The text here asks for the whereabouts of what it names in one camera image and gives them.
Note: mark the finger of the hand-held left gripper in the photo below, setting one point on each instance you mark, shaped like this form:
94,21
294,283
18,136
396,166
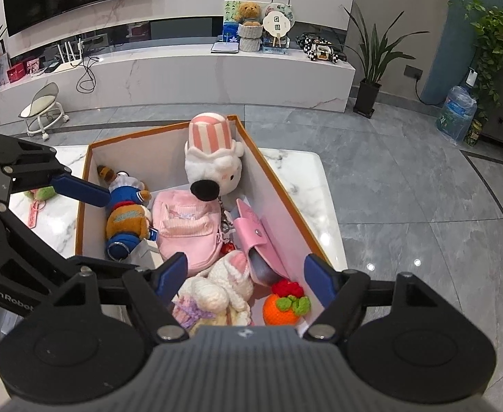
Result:
82,191
84,262

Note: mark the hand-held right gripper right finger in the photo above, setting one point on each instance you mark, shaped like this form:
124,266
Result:
320,277

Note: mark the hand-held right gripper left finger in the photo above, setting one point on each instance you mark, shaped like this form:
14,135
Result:
172,274

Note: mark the pink cap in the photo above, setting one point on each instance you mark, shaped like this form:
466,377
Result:
182,223

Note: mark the crochet orange fruit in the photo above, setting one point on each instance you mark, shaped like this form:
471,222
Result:
281,313

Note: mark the crochet bunny doll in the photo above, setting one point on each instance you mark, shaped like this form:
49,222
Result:
225,283

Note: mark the pink snap wallet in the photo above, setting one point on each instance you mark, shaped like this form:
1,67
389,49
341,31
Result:
251,231

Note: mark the orange cardboard box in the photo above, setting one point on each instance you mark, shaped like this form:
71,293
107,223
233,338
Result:
272,189

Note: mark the white plush dog striped hat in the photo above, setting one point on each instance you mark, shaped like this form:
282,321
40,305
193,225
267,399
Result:
215,167

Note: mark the pink fluffy peach plush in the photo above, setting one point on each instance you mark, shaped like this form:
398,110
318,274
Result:
41,193

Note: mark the white rolling stool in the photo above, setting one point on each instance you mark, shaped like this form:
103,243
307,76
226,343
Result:
39,105

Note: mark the white router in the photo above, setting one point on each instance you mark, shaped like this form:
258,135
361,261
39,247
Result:
69,64

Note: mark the red gift box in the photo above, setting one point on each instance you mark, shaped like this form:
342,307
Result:
16,73

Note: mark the white marble tv console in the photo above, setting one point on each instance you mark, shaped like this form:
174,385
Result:
191,77

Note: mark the potted plant black pot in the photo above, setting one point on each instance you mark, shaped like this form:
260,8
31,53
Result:
367,96

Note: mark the silver laptop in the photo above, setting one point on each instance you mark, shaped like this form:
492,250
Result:
224,48

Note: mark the blue water bottle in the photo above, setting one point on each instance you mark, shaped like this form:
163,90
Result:
455,116

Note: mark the green patterned carton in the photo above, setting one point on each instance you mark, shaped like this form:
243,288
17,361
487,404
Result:
474,134

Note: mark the blue green painting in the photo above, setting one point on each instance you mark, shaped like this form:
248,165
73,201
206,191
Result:
230,30

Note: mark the checkered toy car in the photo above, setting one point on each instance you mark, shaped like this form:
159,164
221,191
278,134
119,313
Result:
320,49

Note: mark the brown teddy bear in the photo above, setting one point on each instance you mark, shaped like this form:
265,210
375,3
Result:
249,10

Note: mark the white round hand fan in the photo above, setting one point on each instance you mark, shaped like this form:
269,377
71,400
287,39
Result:
276,23

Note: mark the floral round hand fan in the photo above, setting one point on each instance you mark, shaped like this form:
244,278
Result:
289,10

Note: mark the bushy ivy plant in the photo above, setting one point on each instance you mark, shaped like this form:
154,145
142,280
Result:
496,30

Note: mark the dark wall socket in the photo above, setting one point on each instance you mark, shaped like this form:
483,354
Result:
413,71

